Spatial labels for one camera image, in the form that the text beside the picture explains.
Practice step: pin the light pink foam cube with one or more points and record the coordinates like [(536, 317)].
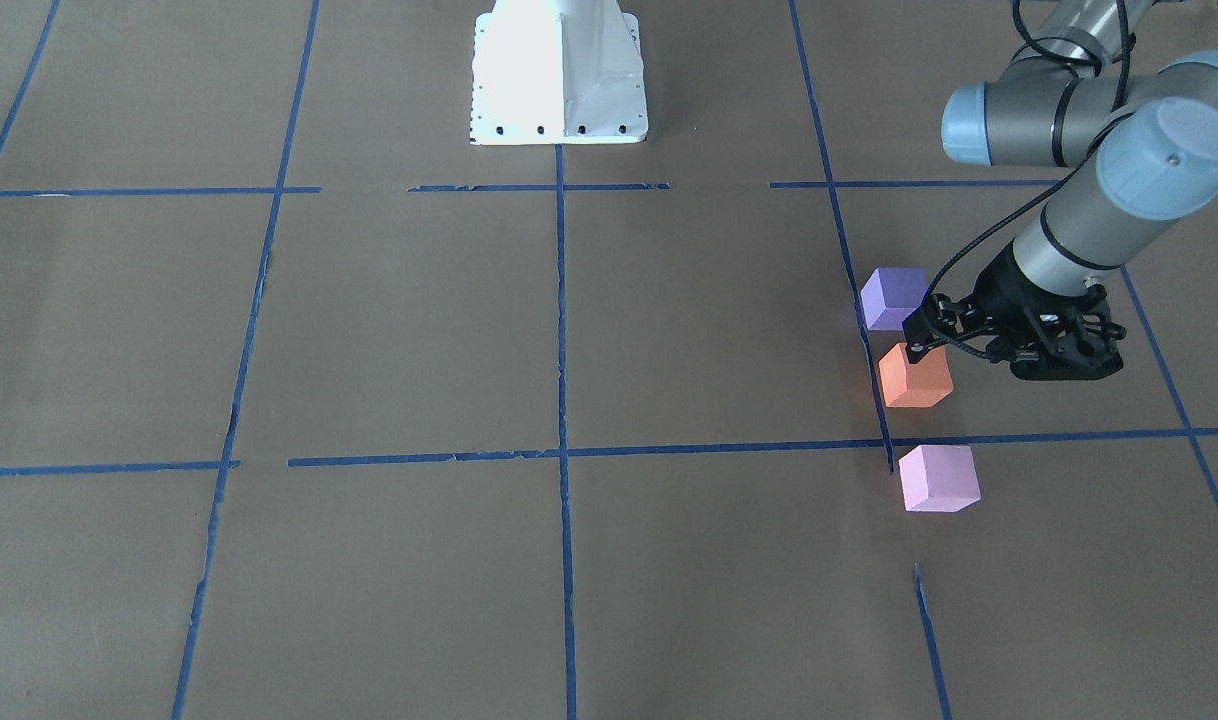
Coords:
[(939, 478)]

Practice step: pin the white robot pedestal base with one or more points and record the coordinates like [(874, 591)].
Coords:
[(557, 73)]

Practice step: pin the orange foam cube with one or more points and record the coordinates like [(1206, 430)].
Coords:
[(923, 384)]

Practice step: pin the dark purple foam cube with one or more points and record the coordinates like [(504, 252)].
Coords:
[(891, 295)]

